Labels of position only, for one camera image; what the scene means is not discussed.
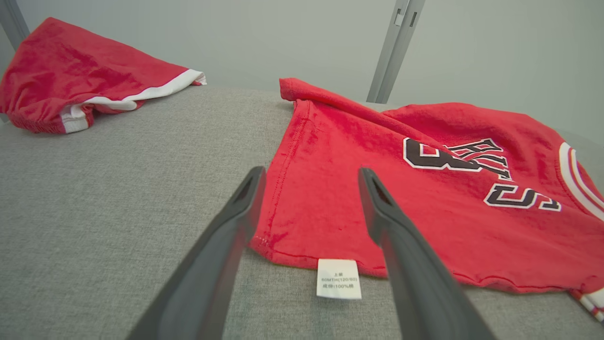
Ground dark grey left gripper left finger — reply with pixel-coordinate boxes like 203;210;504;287
126;166;268;340

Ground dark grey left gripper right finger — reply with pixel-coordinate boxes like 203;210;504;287
357;167;497;340

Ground red jersey with lettering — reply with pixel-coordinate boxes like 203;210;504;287
247;77;604;324

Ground red shorts with white band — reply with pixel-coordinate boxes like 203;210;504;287
0;17;208;135

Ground grey metal wall post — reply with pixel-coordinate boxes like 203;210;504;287
0;0;30;51
366;0;426;105

